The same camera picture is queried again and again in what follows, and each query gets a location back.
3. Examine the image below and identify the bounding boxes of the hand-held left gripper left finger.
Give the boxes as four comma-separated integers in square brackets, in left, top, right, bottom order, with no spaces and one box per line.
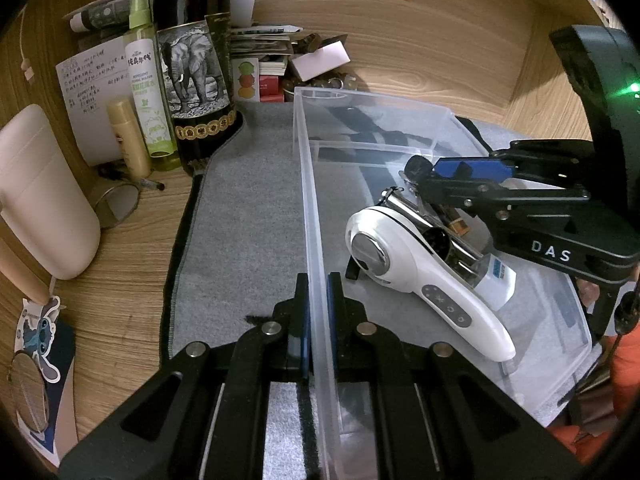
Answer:
[57,272,312,480]

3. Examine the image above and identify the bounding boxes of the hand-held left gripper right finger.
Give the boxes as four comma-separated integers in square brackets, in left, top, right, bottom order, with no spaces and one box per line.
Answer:
[326,271,583,480]

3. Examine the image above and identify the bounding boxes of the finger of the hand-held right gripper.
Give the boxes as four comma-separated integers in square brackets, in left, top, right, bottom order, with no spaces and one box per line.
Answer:
[417,175,592,222]
[432,141,599,192]

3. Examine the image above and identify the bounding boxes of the silver metal tube black strap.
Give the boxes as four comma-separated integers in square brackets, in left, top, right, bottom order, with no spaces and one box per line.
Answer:
[346,186,483,286]

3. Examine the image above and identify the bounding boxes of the white handheld facial device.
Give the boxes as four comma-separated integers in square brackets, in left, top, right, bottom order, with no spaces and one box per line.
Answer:
[345,205,517,362]

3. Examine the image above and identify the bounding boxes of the small white bottle blue label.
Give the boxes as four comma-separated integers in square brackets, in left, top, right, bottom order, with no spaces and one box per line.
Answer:
[472,255,518,311]

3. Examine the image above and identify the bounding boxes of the clear plastic storage box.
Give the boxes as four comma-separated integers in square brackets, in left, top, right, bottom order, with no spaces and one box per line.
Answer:
[291,86,593,480]

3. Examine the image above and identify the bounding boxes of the grey felt mat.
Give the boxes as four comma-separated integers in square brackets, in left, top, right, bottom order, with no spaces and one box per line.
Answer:
[160,100,596,480]

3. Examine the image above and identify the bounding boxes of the orange clothing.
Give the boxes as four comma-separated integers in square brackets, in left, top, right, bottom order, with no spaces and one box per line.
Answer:
[547,320,640,456]

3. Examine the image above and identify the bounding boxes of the brown wooden pieces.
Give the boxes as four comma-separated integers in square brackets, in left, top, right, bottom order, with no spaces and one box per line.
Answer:
[295,31,348,53]

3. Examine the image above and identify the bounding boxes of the small red box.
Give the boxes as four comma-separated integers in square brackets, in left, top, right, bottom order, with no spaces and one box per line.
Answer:
[259,74,283,103]

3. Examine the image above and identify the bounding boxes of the black pen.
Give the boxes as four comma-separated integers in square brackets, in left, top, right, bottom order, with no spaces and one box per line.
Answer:
[97,164,166,192]

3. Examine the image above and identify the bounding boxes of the stack of small cards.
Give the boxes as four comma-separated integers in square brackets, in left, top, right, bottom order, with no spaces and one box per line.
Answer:
[260,54,290,77]

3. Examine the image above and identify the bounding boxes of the round metal-rimmed mirror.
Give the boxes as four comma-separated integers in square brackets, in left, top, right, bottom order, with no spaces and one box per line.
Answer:
[92,183,142,231]

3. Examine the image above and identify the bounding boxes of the dark blue card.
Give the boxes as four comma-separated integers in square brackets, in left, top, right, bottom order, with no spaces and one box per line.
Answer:
[17,321,78,466]

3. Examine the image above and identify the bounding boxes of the card with coloured circles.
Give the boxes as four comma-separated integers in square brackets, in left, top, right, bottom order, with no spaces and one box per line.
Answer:
[232,57,261,102]

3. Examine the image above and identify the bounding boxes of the stack of papers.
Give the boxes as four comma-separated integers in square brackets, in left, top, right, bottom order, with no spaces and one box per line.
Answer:
[229,24,303,56]

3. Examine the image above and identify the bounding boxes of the blue cartoon sticker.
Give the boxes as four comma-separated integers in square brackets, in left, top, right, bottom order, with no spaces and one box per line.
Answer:
[14,296,63,378]

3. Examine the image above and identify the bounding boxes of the small beige bottle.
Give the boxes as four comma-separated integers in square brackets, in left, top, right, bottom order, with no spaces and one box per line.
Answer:
[106,98,152,180]

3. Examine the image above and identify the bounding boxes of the dark slim box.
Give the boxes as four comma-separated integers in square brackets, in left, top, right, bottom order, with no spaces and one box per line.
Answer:
[206,12,233,101]

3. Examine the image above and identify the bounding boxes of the round ribbed mirror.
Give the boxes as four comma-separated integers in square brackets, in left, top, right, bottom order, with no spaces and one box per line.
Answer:
[9,352,51,431]

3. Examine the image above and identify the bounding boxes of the white paper sheet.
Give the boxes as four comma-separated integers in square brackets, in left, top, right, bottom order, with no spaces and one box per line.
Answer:
[229,0,258,26]

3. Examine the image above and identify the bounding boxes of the green spray bottle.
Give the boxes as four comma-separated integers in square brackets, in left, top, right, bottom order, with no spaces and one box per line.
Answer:
[124,0,182,171]

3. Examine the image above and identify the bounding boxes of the beige plastic appliance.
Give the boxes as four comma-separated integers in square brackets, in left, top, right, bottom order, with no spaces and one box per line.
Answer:
[0,104,102,306]

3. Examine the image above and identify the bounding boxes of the dark wine bottle elephant label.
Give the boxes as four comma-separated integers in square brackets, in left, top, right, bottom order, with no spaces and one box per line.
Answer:
[152,0,243,177]

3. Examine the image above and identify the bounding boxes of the white handwritten note paper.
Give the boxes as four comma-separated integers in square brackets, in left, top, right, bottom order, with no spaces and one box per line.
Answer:
[55,35,133,166]

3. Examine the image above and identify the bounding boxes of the rolled patterned paper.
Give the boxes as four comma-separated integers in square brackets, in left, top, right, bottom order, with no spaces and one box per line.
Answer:
[62,0,161,33]

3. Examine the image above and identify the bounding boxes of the bead bracelet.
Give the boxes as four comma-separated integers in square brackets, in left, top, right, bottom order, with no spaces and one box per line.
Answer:
[284,74,358,92]

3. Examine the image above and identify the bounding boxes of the white cable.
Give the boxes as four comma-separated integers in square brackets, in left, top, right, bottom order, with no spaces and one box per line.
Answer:
[17,5,35,81]

